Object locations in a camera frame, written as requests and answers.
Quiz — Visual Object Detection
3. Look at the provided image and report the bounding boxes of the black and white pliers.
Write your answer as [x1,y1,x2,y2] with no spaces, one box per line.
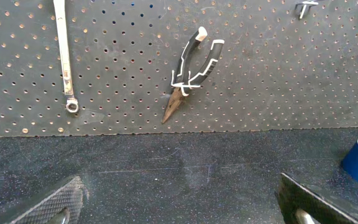
[161,26,226,124]

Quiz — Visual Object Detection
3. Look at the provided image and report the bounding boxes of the black pegboard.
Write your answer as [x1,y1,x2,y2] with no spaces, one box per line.
[0,0,358,138]

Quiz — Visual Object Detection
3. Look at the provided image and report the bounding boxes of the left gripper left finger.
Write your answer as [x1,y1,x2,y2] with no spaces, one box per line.
[9,175,85,224]

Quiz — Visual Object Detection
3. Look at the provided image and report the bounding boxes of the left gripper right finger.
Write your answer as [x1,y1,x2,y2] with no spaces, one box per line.
[274,172,358,224]

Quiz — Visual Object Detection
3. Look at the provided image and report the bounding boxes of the wrench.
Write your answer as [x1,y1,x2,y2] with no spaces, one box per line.
[53,0,80,114]

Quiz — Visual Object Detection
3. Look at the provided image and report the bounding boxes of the metal hook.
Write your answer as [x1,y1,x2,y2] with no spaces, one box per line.
[170,70,202,97]
[294,0,319,20]

